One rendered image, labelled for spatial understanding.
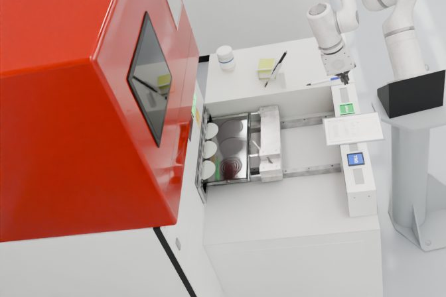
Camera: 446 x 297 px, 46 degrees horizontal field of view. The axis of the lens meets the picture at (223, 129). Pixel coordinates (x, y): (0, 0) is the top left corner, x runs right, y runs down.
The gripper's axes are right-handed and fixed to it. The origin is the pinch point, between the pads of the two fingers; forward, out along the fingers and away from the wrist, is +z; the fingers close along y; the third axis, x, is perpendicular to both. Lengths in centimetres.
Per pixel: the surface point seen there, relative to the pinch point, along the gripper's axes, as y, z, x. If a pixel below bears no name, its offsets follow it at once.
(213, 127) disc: -58, 10, 6
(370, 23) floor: 10, 116, 192
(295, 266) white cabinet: -36, 42, -46
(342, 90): -3.8, 15.5, 11.9
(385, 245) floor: -11, 112, -1
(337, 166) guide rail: -12.1, 24.6, -18.6
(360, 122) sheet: 0.3, 15.7, -8.4
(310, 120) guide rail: -20.0, 23.2, 8.1
